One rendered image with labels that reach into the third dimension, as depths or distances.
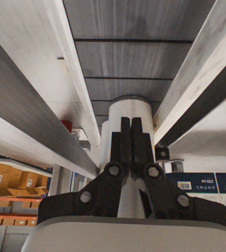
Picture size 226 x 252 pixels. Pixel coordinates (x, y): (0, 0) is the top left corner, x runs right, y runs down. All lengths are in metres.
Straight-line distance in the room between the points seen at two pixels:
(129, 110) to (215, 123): 0.15
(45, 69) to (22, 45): 0.04
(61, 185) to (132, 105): 0.31
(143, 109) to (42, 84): 0.16
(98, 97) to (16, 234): 8.56
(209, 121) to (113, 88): 0.15
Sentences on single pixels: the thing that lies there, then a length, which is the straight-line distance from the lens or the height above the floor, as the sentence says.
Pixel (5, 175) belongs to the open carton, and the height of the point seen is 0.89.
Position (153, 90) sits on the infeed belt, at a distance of 0.16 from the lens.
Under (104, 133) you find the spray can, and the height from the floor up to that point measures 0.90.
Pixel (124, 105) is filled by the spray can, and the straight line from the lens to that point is 0.16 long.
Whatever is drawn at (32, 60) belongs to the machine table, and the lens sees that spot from 0.23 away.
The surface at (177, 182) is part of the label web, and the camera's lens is 0.52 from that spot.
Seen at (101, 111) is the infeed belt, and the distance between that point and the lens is 0.20.
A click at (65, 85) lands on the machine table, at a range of 0.25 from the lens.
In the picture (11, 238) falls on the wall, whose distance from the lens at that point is 8.80.
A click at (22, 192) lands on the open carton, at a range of 3.07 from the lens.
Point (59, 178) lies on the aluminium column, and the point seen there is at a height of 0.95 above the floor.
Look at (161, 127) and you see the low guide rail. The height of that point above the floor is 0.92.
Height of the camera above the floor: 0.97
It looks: 23 degrees down
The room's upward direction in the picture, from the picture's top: 178 degrees counter-clockwise
